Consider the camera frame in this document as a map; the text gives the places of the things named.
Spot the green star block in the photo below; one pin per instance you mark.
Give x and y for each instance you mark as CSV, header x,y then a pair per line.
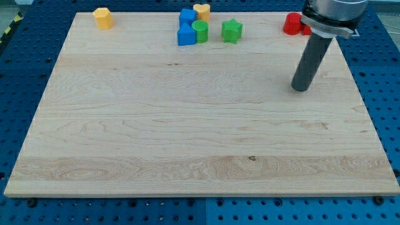
x,y
231,31

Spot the light wooden board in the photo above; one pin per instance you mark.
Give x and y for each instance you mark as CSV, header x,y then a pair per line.
x,y
129,113

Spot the blue triangular block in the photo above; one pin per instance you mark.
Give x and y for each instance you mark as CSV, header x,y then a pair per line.
x,y
186,35

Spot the green cylinder block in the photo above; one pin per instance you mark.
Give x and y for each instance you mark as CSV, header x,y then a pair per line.
x,y
201,29

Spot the blue cube block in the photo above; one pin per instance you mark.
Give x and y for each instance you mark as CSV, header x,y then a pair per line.
x,y
187,16

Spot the yellow heart block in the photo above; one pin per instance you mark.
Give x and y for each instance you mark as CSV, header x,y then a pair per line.
x,y
203,12

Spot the red cylinder block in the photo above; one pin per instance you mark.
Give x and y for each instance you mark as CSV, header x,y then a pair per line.
x,y
292,25

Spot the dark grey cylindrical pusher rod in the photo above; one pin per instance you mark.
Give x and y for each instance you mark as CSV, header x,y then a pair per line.
x,y
310,61

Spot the yellow hexagon block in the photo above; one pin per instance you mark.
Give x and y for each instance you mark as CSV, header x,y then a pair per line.
x,y
103,18

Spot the yellow black hazard tape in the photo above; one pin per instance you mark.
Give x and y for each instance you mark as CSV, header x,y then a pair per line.
x,y
11,29

